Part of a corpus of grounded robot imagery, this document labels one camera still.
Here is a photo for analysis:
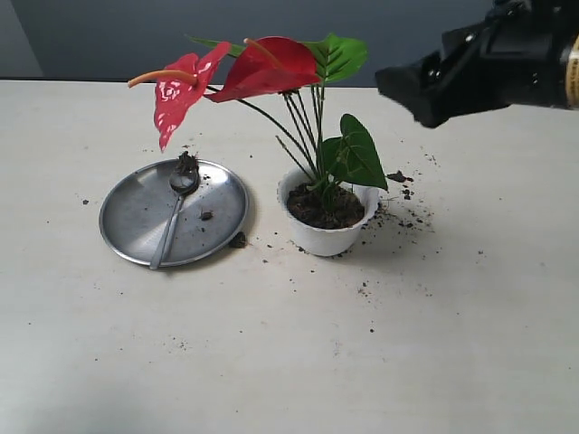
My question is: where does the steel spoon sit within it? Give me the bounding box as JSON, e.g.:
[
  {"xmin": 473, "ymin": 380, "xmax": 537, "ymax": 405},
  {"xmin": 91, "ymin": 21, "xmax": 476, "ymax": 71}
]
[{"xmin": 148, "ymin": 151, "xmax": 201, "ymax": 271}]

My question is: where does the soil clump by plate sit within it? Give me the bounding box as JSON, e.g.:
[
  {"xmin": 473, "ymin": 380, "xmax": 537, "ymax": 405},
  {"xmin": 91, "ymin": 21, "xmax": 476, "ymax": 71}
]
[{"xmin": 228, "ymin": 231, "xmax": 247, "ymax": 249}]

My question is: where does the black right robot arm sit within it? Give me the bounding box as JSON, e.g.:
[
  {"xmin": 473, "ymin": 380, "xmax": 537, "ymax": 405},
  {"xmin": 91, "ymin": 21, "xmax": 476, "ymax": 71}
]
[{"xmin": 375, "ymin": 1, "xmax": 578, "ymax": 128}]

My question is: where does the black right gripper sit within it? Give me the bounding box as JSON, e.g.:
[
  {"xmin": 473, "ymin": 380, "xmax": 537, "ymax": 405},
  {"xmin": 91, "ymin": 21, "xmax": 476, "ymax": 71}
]
[{"xmin": 375, "ymin": 1, "xmax": 568, "ymax": 128}]

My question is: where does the artificial red flower plant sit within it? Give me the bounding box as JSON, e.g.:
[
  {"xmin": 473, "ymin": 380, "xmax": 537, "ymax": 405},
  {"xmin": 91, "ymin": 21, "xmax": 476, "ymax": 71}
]
[{"xmin": 127, "ymin": 33, "xmax": 389, "ymax": 212}]

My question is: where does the white flower pot with soil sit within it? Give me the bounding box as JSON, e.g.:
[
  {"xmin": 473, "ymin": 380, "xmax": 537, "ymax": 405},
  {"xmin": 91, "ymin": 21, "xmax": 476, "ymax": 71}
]
[{"xmin": 277, "ymin": 168, "xmax": 379, "ymax": 257}]

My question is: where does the round steel plate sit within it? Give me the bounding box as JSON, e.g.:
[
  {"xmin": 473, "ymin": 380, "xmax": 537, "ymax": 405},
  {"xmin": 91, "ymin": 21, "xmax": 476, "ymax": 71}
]
[{"xmin": 100, "ymin": 158, "xmax": 250, "ymax": 268}]

